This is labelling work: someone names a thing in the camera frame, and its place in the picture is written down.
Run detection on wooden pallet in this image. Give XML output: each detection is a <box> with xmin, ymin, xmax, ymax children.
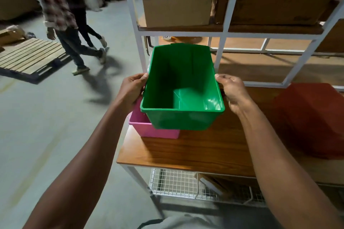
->
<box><xmin>0</xmin><ymin>38</ymin><xmax>72</xmax><ymax>84</ymax></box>

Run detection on white metal shelf rack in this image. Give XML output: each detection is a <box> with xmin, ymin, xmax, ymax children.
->
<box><xmin>119</xmin><ymin>0</ymin><xmax>344</xmax><ymax>92</ymax></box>

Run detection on person's left hand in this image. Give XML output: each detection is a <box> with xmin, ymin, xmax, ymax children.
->
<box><xmin>114</xmin><ymin>72</ymin><xmax>149</xmax><ymax>115</ymax></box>

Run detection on person's left forearm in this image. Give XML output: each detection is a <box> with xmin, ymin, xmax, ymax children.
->
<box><xmin>23</xmin><ymin>102</ymin><xmax>132</xmax><ymax>229</ymax></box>

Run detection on person's grey shirt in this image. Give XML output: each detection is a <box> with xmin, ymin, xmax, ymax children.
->
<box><xmin>137</xmin><ymin>214</ymin><xmax>224</xmax><ymax>229</ymax></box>

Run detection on green plastic bin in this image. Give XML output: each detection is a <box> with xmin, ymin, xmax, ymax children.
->
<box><xmin>140</xmin><ymin>43</ymin><xmax>226</xmax><ymax>131</ymax></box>

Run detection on white wire mesh basket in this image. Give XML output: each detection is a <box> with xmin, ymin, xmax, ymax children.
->
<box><xmin>148</xmin><ymin>168</ymin><xmax>267</xmax><ymax>208</ymax></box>

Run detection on person's right hand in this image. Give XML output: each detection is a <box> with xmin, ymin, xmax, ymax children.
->
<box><xmin>215</xmin><ymin>73</ymin><xmax>257</xmax><ymax>115</ymax></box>

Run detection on red plastic bin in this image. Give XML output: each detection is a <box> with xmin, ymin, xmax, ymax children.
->
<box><xmin>271</xmin><ymin>83</ymin><xmax>344</xmax><ymax>160</ymax></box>

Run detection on pink plastic bin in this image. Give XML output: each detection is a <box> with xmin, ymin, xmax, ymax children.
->
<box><xmin>128</xmin><ymin>96</ymin><xmax>181</xmax><ymax>140</ymax></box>

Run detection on person's right forearm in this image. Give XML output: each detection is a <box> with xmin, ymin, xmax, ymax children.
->
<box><xmin>236</xmin><ymin>102</ymin><xmax>344</xmax><ymax>229</ymax></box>

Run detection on small open cardboard box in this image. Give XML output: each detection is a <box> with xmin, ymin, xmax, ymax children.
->
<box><xmin>0</xmin><ymin>25</ymin><xmax>26</xmax><ymax>47</ymax></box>

